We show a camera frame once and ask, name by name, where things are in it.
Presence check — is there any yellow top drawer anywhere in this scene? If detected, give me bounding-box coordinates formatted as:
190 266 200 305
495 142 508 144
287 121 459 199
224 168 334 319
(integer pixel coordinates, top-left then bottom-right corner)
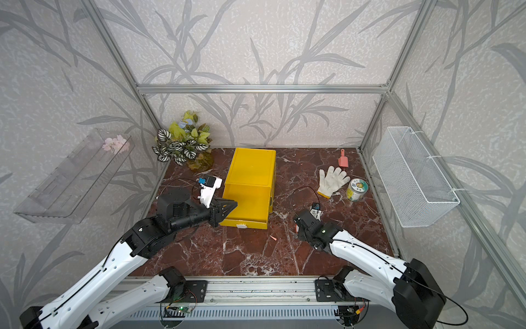
220 184 273 230

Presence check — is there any yellow drawer cabinet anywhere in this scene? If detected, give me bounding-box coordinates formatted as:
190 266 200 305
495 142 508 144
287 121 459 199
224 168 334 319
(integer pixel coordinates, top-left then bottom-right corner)
225 148 276 189

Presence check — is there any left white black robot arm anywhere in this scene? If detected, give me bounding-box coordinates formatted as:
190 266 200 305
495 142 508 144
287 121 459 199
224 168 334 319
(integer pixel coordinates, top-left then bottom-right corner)
20 187 238 328

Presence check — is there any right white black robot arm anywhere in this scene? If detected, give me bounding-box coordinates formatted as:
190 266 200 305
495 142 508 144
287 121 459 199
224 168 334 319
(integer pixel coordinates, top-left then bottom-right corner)
294 210 446 328

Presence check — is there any white work glove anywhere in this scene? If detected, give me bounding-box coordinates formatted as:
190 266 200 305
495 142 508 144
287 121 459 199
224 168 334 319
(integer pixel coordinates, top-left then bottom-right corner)
317 166 351 199

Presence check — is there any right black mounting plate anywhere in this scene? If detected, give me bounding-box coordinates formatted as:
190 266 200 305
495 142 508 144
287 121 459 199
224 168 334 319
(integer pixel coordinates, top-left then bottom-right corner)
315 278 355 302

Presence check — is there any black mounting plate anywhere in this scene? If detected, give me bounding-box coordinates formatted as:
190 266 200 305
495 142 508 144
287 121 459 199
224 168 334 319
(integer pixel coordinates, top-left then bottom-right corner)
161 280 208 304
315 278 355 302

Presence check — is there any artificial plant in vase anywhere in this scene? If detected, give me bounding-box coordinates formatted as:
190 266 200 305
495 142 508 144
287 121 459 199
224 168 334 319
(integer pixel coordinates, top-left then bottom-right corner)
152 111 214 173

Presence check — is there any pink plastic scoop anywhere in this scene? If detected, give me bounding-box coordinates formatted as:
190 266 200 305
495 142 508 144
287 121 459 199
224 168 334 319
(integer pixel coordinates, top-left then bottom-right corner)
338 149 349 168

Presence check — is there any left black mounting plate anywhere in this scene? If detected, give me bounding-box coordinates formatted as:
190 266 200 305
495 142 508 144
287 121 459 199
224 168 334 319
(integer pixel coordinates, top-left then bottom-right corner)
161 280 208 304

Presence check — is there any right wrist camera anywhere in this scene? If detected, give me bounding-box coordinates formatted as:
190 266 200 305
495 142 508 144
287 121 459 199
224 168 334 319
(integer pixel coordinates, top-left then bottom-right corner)
310 202 323 221

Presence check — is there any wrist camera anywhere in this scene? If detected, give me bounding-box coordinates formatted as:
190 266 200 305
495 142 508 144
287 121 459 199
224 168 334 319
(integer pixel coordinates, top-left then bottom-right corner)
197 175 223 208
310 202 323 221

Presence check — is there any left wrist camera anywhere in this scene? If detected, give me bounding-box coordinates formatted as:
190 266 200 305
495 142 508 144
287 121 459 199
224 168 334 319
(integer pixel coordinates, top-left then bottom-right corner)
197 175 223 208

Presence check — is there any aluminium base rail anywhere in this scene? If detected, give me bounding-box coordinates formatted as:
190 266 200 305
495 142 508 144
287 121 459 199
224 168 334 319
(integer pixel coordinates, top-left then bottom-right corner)
85 275 433 307

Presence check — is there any white wire mesh basket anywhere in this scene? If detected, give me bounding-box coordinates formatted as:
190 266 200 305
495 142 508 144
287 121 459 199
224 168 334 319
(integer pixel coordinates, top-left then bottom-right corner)
373 126 460 228

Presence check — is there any clear acrylic wall shelf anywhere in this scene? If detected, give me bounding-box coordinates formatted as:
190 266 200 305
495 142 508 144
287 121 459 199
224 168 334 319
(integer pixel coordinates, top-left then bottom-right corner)
14 129 135 224

